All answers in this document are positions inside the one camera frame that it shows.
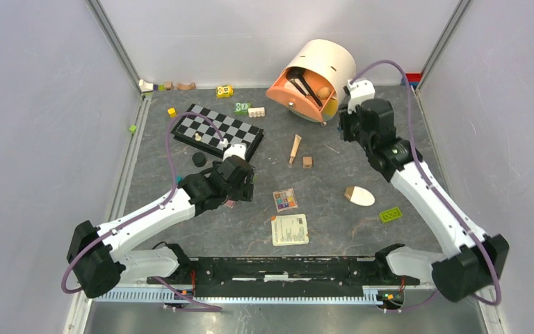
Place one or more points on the small wooden block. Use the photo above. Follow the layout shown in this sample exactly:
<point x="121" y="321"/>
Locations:
<point x="168" y="85"/>

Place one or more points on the green lego brick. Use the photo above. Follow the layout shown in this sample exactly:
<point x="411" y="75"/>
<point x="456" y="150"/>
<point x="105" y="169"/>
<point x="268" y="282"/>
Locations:
<point x="390" y="215"/>

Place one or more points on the black white checkerboard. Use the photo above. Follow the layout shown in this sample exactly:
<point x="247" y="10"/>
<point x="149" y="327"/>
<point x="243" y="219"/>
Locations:
<point x="213" y="126"/>

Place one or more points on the orange top drawer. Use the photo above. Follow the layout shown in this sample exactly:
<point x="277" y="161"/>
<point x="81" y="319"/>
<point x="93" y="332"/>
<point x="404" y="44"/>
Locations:
<point x="306" y="107"/>

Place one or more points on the black round cap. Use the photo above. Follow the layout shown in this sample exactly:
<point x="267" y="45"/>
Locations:
<point x="199" y="159"/>

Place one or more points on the white gold oval case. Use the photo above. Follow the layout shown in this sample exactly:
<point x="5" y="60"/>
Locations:
<point x="359" y="196"/>

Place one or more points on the wooden arch block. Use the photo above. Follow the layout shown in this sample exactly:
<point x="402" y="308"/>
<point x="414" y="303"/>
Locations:
<point x="185" y="86"/>

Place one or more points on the green number block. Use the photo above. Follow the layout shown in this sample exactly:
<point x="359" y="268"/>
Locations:
<point x="242" y="108"/>

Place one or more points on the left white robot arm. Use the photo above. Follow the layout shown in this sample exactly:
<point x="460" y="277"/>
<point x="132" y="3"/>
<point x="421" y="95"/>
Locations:
<point x="102" y="256"/>

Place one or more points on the white corner bracket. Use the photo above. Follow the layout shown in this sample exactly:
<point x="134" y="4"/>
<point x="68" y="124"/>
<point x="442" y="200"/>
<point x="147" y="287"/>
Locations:
<point x="145" y="87"/>

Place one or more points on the wooden handled makeup tool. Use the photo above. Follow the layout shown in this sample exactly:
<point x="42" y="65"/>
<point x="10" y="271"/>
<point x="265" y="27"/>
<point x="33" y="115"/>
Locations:
<point x="294" y="149"/>

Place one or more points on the black tweezers with loop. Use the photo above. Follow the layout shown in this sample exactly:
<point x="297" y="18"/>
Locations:
<point x="298" y="86"/>

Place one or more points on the yellow small cube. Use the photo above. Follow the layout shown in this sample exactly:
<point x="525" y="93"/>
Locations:
<point x="172" y="112"/>

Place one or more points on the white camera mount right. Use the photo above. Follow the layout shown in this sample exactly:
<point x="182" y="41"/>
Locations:
<point x="359" y="91"/>

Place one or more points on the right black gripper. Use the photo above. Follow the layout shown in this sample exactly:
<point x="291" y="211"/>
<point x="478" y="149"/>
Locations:
<point x="345" y="120"/>

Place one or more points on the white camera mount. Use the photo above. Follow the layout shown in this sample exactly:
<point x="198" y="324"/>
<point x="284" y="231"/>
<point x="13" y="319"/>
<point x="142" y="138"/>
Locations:
<point x="359" y="91"/>
<point x="232" y="149"/>

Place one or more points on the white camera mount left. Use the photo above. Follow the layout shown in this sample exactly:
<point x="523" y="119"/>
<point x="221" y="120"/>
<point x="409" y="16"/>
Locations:
<point x="232" y="149"/>

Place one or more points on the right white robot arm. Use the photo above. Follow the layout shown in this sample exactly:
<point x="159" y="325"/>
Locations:
<point x="469" y="259"/>

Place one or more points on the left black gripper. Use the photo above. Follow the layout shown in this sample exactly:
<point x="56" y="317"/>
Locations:
<point x="245" y="191"/>

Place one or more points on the white paper sachet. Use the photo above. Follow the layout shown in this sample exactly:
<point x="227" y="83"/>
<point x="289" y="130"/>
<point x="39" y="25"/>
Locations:
<point x="289" y="230"/>

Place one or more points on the small orange sponge ball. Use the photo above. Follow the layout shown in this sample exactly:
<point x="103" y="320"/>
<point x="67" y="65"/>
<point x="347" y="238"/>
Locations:
<point x="323" y="93"/>

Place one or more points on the red blue brick stack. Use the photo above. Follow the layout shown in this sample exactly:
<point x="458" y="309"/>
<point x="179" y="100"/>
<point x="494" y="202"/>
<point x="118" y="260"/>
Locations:
<point x="413" y="79"/>

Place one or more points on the yellow owl toy block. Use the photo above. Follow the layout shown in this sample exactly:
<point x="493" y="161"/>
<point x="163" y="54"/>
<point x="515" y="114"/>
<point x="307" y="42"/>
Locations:
<point x="225" y="91"/>

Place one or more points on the small wooden cube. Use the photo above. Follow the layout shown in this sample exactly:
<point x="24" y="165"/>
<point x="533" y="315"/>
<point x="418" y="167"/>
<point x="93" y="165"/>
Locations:
<point x="307" y="162"/>

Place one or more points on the cream round drawer cabinet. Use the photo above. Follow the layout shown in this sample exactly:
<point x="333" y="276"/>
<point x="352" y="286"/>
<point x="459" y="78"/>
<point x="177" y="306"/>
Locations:
<point x="328" y="59"/>

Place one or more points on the white lego brick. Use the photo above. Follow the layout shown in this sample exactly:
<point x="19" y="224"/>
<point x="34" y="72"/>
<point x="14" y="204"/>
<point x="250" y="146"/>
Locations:
<point x="256" y="112"/>

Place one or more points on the colourful eyeshadow palette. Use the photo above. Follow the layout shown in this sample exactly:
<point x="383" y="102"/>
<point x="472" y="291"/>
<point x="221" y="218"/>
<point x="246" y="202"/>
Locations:
<point x="285" y="200"/>

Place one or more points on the black makeup brush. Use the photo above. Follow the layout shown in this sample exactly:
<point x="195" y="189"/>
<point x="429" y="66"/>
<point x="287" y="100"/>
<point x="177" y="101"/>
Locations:
<point x="299" y="74"/>

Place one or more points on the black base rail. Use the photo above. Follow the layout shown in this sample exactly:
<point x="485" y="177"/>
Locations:
<point x="263" y="277"/>

